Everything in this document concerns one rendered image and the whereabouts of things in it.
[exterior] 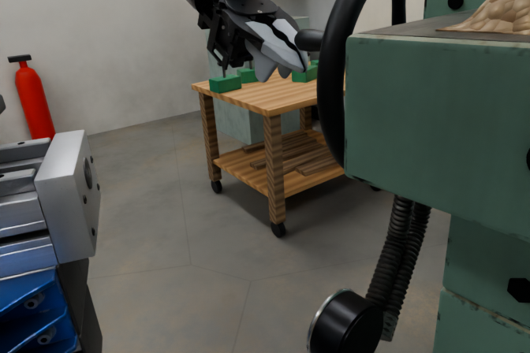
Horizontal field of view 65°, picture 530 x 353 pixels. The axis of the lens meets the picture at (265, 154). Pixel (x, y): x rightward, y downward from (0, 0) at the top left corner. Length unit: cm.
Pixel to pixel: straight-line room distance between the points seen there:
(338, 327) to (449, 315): 8
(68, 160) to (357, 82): 33
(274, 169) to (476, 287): 120
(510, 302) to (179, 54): 304
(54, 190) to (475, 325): 35
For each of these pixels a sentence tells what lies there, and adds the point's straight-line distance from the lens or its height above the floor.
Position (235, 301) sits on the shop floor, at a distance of 138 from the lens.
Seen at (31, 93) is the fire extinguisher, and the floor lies 39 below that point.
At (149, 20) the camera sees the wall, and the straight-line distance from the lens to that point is 313.
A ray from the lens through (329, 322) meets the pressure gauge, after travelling 33.
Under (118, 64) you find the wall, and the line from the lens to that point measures 309.
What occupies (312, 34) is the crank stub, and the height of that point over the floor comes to 86.
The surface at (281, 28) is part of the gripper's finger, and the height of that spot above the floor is 86.
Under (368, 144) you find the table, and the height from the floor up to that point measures 86.
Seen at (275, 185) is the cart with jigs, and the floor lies 24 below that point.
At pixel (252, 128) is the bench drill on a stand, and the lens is 247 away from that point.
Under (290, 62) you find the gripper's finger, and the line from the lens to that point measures 49.
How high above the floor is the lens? 92
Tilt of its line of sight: 23 degrees down
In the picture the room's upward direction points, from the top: 4 degrees counter-clockwise
